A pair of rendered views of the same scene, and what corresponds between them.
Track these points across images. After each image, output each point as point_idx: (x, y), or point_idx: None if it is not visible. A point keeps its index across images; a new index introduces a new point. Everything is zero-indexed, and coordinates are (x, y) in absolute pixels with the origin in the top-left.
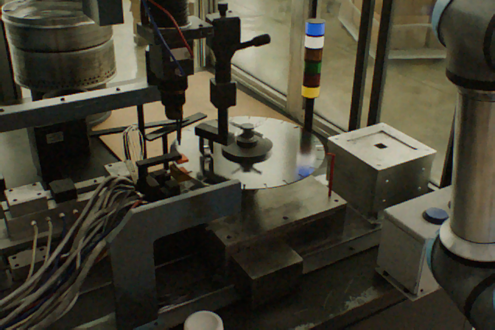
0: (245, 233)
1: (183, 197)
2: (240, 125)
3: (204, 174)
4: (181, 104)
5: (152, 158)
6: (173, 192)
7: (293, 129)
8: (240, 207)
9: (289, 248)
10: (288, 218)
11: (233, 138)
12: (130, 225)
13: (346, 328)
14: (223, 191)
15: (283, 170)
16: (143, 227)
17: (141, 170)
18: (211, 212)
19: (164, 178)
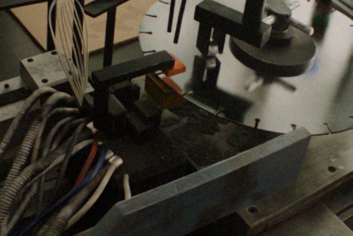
0: (278, 200)
1: (215, 173)
2: (267, 7)
3: (217, 98)
4: None
5: (120, 64)
6: (151, 125)
7: (329, 14)
8: (297, 175)
9: (338, 221)
10: (335, 170)
11: (269, 33)
12: (115, 235)
13: None
14: (282, 155)
15: (345, 96)
16: (137, 234)
17: (103, 89)
18: (254, 191)
19: (129, 93)
